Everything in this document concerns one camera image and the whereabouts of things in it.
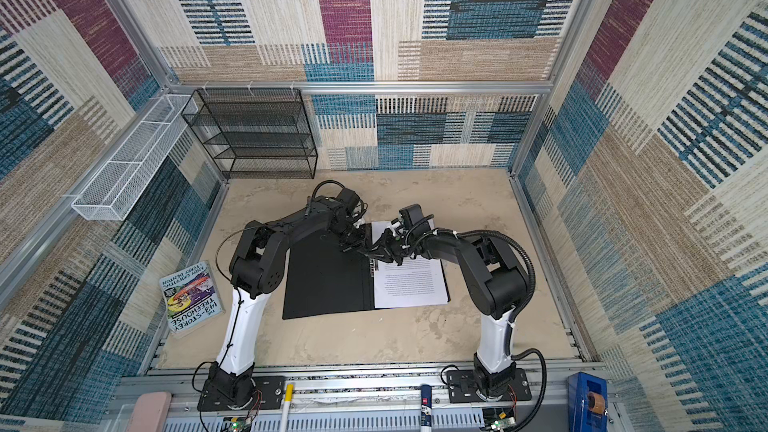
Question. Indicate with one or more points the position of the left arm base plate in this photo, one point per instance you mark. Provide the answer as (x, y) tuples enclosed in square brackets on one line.
[(260, 392)]

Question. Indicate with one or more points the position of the white wire mesh basket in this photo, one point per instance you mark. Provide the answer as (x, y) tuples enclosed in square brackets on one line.
[(115, 189)]

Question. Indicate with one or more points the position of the printed paper sheet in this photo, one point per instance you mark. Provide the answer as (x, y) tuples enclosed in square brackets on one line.
[(415, 283)]

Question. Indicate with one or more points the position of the blue box with tape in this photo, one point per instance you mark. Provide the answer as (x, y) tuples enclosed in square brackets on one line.
[(587, 403)]

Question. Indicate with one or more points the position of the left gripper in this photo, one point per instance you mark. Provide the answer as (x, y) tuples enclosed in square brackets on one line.
[(364, 234)]

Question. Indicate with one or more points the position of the colourful children's book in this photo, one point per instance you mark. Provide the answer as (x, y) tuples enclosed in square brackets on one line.
[(190, 297)]

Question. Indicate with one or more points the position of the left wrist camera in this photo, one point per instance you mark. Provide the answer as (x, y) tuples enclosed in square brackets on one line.
[(349, 199)]

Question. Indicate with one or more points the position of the white yellow marker pen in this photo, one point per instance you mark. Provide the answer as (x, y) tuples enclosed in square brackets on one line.
[(286, 404)]

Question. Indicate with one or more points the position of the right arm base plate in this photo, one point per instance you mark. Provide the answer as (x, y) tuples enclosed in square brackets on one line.
[(462, 388)]

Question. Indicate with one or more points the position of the green circuit board right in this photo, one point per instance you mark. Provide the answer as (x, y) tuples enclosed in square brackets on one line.
[(500, 424)]

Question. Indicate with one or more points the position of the orange folder black inside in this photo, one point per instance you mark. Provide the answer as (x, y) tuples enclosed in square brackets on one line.
[(323, 279)]

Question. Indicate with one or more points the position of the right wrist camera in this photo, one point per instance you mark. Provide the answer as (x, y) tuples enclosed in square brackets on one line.
[(410, 218)]

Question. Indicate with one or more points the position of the black wire mesh shelf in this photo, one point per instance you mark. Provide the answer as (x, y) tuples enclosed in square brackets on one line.
[(254, 133)]

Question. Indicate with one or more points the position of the blue glue stick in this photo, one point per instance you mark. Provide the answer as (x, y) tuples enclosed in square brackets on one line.
[(426, 417)]

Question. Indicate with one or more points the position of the pink object at edge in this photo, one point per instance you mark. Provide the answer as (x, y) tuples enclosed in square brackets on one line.
[(150, 412)]

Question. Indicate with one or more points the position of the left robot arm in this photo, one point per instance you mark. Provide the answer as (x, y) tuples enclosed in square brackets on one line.
[(256, 270)]

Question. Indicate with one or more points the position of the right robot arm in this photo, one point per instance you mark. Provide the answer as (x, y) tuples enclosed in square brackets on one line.
[(500, 279)]

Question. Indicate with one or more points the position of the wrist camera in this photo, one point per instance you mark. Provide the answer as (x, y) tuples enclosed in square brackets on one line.
[(349, 199), (410, 218)]

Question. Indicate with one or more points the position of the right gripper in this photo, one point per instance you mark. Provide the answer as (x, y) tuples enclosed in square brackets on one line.
[(385, 245)]

